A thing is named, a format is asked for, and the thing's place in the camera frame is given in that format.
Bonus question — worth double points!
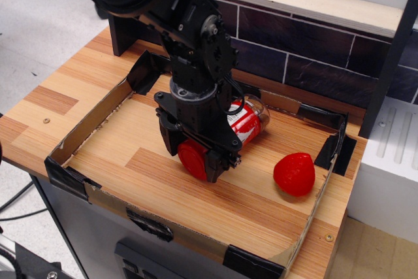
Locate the black floor cables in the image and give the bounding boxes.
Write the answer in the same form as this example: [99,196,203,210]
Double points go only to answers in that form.
[0,180,48,223]

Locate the black right shelf post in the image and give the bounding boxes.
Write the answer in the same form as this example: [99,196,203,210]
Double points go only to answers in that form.
[358,0,417,139]

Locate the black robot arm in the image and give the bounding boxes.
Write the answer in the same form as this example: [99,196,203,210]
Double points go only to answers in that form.
[92,0,243,183]

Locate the white grooved side unit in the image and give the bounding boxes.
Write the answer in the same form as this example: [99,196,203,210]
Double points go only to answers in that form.
[346,29,418,246]

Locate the black left shelf post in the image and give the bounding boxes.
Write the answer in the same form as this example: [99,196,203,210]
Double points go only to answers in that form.
[108,14,162,56]

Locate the red-capped basil spice bottle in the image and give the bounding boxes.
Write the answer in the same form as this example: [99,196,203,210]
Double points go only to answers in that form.
[178,94,270,182]

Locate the black shelf post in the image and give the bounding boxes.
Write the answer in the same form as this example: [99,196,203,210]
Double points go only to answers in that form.
[108,14,162,56]
[358,0,417,139]

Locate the grey cabinet under table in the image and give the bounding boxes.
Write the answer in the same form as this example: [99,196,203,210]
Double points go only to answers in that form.
[37,179,234,278]

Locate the taped cardboard fence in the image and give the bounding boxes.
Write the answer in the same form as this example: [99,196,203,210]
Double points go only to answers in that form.
[45,52,358,278]

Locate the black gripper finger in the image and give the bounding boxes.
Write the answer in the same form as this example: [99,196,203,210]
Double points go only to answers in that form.
[159,117,185,156]
[205,150,234,183]

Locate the black metal bracket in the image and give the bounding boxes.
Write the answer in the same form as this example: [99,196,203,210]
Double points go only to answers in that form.
[1,234,67,278]

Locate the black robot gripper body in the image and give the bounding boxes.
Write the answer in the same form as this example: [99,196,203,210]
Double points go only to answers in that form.
[154,79,244,167]

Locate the light wooden shelf board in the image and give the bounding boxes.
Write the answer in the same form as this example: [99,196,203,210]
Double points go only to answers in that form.
[237,0,404,38]

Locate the red toy strawberry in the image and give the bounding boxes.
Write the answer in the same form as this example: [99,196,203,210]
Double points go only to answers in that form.
[273,152,315,197]

